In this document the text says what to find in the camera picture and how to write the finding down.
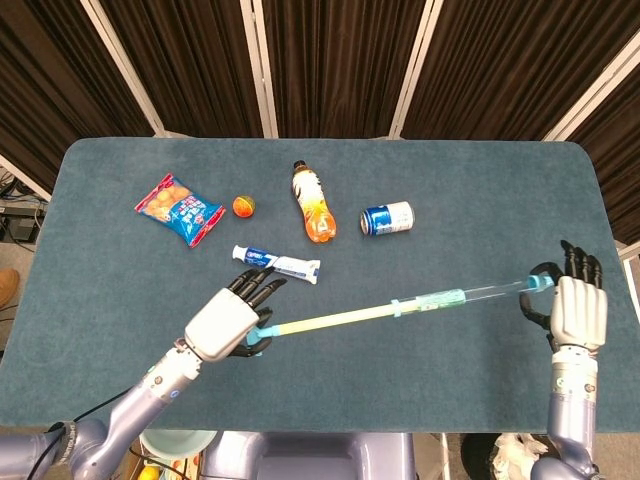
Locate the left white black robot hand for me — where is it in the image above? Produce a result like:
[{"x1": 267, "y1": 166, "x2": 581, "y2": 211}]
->
[{"x1": 183, "y1": 268, "x2": 289, "y2": 362}]

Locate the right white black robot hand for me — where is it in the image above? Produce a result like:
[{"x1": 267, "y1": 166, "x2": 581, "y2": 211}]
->
[{"x1": 518, "y1": 239, "x2": 610, "y2": 354}]

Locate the yellow and blue reacher grabber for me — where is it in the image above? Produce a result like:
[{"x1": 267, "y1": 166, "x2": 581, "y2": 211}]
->
[{"x1": 247, "y1": 289, "x2": 469, "y2": 359}]

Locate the white blue toothpaste tube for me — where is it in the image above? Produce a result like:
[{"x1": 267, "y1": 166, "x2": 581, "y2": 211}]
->
[{"x1": 231, "y1": 244, "x2": 321, "y2": 286}]

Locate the small orange green ball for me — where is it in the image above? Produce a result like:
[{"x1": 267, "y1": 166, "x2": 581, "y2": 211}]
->
[{"x1": 232, "y1": 194, "x2": 258, "y2": 220}]

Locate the blue red snack bag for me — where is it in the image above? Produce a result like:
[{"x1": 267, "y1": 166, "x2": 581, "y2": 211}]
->
[{"x1": 133, "y1": 172, "x2": 227, "y2": 250}]

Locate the pale green bowl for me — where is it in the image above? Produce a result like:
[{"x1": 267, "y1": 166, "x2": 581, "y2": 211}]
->
[{"x1": 138, "y1": 429, "x2": 217, "y2": 459}]

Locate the orange drink plastic bottle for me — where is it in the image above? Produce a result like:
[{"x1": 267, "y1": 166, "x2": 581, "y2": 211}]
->
[{"x1": 290, "y1": 159, "x2": 338, "y2": 245}]

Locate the lavender robot torso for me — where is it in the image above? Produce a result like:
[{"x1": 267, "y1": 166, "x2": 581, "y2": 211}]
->
[{"x1": 199, "y1": 430, "x2": 416, "y2": 480}]

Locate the brown pleated screen panel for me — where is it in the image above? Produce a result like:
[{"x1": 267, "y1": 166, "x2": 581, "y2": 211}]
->
[
  {"x1": 94, "y1": 0, "x2": 274, "y2": 139},
  {"x1": 0, "y1": 0, "x2": 166, "y2": 201},
  {"x1": 544, "y1": 29, "x2": 640, "y2": 261},
  {"x1": 244, "y1": 0, "x2": 441, "y2": 140},
  {"x1": 394, "y1": 0, "x2": 640, "y2": 144}
]

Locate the black trash bag with paper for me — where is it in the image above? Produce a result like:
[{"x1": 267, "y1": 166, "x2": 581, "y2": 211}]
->
[{"x1": 459, "y1": 432, "x2": 551, "y2": 480}]

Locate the blue-grey table cloth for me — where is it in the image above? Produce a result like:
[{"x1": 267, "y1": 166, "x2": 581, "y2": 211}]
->
[{"x1": 0, "y1": 137, "x2": 640, "y2": 435}]

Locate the blue white drink can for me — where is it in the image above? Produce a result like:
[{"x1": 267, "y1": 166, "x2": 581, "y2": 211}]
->
[{"x1": 360, "y1": 200, "x2": 416, "y2": 237}]

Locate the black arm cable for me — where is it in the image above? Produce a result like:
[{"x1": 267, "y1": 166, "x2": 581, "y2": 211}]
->
[{"x1": 44, "y1": 385, "x2": 144, "y2": 471}]

